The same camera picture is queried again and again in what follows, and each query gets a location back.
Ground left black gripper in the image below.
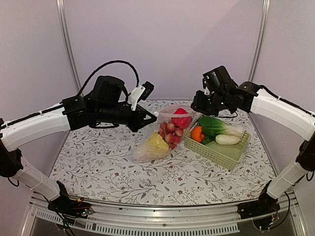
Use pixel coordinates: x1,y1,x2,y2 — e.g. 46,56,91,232
96,103,157,132

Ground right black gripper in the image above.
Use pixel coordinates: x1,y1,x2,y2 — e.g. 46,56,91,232
190,90,229,117

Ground yellow napa cabbage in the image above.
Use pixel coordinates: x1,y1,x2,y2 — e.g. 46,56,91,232
132,132,169,163

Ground clear zip top bag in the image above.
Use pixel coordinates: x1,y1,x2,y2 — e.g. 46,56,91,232
130,105,196,163

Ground red bell pepper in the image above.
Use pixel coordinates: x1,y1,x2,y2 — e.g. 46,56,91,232
171,108,192,129

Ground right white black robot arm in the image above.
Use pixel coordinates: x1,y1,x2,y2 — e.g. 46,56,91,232
191,66,315,219

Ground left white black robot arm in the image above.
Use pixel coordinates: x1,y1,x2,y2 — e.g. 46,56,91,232
0,76,156,219

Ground green white bok choy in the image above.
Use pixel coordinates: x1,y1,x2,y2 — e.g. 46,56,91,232
198,116,245,140

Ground orange fruit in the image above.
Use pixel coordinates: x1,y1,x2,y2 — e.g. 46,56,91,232
191,125,205,143

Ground white radish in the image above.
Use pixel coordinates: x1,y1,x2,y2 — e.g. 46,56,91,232
215,134,240,145

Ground beige perforated plastic basket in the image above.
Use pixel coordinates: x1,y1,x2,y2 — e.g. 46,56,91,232
184,119,251,170

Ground floral tablecloth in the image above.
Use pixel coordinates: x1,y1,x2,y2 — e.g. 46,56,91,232
50,111,275,205

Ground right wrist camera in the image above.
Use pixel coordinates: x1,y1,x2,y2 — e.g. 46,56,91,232
202,78,210,95

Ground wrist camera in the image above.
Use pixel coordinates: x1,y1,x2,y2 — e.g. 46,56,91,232
202,78,210,95
127,81,155,111

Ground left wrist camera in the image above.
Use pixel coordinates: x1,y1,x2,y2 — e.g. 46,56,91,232
127,81,155,111

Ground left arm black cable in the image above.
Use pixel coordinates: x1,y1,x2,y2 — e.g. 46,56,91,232
77,60,140,99

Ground right aluminium frame post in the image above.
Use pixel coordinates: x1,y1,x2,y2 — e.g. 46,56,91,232
248,0,271,82

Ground aluminium frame post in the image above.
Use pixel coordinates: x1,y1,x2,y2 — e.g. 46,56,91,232
248,0,271,82
56,0,81,91

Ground aluminium front rail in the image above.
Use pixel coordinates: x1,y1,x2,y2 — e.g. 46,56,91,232
21,192,308,236

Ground left aluminium frame post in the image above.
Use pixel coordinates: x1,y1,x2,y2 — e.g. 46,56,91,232
56,0,81,91

